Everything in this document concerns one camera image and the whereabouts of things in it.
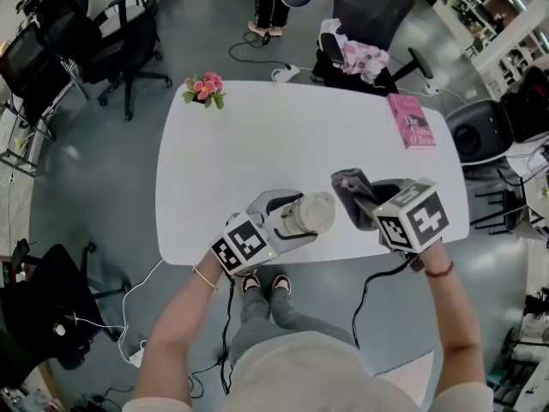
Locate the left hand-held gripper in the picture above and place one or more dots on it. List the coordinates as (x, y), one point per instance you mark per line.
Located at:
(242, 243)

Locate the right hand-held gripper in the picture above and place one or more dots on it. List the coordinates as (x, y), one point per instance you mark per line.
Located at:
(420, 221)

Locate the grey cloth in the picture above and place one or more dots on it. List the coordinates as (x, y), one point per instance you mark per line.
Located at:
(347, 187)

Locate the white lidded cup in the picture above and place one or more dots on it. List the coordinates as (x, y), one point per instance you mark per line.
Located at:
(315, 213)

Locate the person's right forearm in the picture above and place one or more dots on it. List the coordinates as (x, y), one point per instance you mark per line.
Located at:
(459, 324)

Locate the person's left forearm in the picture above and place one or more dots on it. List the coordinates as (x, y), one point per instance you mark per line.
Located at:
(176, 337)

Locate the person's right shoe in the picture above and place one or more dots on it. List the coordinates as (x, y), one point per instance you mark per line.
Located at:
(281, 283)

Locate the person's shoe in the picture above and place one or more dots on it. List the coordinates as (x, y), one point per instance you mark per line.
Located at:
(251, 283)
(281, 283)

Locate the person's left shoe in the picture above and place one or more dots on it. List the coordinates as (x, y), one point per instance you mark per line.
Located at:
(251, 283)

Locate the pink book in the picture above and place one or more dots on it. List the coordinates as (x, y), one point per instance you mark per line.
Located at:
(412, 120)

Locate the person's grey jeans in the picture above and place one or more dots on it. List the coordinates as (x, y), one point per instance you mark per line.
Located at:
(283, 320)

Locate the pink patterned blanket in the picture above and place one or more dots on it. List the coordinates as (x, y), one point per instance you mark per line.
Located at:
(360, 56)

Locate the pink potted flowers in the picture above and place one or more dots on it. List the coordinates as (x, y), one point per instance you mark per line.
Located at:
(206, 88)

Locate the person's beige shirt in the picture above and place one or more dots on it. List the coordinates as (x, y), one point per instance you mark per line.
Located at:
(309, 380)

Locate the beige rug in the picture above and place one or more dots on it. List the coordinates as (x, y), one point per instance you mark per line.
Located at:
(412, 380)

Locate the black mesh highback office chair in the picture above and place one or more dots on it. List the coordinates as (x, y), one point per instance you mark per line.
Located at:
(373, 7)

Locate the office chair with white jacket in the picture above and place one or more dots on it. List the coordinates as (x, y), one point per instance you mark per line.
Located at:
(128, 37)

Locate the black mesh armless chair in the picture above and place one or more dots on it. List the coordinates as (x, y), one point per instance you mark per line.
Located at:
(30, 67)

